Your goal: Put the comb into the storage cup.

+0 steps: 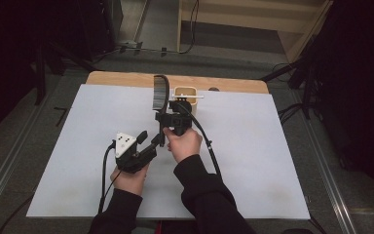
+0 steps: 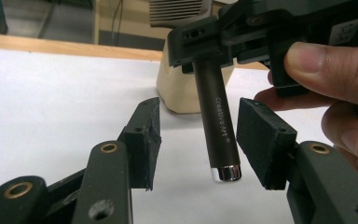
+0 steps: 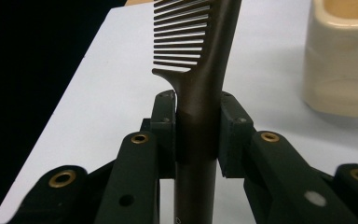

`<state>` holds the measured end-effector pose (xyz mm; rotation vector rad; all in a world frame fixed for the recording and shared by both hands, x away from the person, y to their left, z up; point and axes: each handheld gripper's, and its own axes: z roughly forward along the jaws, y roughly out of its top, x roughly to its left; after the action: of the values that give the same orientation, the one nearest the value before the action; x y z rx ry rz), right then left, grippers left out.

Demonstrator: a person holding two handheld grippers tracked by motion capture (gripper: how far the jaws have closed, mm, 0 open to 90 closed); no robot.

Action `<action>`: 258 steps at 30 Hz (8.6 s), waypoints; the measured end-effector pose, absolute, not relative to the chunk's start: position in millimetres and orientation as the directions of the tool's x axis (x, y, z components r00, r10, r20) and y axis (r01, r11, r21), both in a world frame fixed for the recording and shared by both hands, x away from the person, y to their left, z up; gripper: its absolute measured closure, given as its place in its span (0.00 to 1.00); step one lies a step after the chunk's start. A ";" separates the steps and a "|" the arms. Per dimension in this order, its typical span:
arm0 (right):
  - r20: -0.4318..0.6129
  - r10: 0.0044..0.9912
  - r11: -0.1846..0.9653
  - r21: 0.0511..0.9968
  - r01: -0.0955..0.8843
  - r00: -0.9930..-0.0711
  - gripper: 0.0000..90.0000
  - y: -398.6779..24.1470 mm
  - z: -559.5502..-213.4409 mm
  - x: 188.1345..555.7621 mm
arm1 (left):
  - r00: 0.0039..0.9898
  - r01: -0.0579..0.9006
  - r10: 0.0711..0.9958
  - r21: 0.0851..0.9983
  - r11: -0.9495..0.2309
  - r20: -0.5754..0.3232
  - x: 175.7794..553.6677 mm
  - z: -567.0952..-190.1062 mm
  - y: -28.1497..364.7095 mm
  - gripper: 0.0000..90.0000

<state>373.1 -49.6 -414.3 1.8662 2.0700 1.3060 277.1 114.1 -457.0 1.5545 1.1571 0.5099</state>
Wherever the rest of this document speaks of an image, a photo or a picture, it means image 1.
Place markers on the black metal stand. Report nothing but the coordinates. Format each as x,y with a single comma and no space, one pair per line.
40,78

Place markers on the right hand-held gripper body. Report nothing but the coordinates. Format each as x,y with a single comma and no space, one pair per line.
179,120

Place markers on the white board sheet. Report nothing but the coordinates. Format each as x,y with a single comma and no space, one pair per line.
253,146

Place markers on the aluminium floor rail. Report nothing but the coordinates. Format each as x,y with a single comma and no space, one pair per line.
3,183
331,182

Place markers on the person's left hand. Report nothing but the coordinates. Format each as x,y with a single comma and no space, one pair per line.
130,182

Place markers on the person's lap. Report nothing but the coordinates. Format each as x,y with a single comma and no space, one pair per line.
167,228

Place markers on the person's right hand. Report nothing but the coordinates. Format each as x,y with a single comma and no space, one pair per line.
185,144

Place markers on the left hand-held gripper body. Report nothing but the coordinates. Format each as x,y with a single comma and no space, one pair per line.
130,156

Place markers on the black tripod stand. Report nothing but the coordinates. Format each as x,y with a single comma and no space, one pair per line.
306,91

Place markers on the dark curtain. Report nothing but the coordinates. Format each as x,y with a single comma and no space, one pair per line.
363,81
9,48

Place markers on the beige square cup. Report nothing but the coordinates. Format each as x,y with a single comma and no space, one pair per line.
183,91

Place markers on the light wooden shelf unit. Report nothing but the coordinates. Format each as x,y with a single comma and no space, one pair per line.
240,16

